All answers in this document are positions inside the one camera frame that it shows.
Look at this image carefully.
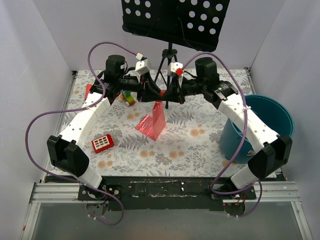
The red plastic trash bag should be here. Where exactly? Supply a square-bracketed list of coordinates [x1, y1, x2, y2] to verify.
[135, 101, 166, 141]

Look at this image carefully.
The red trash bag roll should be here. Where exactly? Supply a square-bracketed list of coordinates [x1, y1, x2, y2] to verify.
[84, 84, 92, 100]

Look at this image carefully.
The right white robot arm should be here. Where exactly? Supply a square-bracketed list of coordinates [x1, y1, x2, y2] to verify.
[163, 57, 293, 199]

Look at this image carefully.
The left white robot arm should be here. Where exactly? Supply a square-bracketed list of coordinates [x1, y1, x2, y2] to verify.
[47, 90, 111, 200]

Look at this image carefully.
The teal plastic trash bin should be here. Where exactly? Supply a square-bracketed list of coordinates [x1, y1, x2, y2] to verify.
[218, 94, 294, 164]

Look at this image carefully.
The colourful toy brick car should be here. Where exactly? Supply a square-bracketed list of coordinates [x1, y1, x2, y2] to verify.
[120, 91, 136, 107]

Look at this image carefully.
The floral patterned table mat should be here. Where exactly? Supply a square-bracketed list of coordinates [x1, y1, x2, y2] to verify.
[47, 68, 278, 179]

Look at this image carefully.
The black perforated music stand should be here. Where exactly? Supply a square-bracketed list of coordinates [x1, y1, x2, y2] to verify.
[120, 0, 231, 110]

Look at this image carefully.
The red white grid box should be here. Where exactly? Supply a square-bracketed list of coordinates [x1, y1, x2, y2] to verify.
[91, 134, 115, 154]

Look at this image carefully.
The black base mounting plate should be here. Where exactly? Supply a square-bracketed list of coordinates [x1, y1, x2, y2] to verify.
[77, 176, 257, 212]

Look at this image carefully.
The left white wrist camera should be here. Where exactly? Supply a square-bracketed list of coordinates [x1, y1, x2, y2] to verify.
[135, 52, 150, 76]

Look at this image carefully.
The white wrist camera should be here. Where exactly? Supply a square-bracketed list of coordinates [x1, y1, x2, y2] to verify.
[135, 52, 150, 76]
[167, 61, 184, 77]

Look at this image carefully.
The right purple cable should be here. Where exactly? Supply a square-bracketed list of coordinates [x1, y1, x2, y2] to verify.
[179, 51, 263, 219]

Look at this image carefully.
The purple cable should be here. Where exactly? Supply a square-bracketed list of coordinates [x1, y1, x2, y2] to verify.
[25, 41, 145, 226]
[179, 51, 263, 219]

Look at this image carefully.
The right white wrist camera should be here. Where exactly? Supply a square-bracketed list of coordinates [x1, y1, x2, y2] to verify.
[167, 61, 184, 77]

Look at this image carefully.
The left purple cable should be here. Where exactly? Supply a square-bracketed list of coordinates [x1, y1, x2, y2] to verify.
[25, 41, 145, 226]

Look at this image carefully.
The aluminium frame rail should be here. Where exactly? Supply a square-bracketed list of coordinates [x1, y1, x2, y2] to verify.
[30, 181, 301, 203]

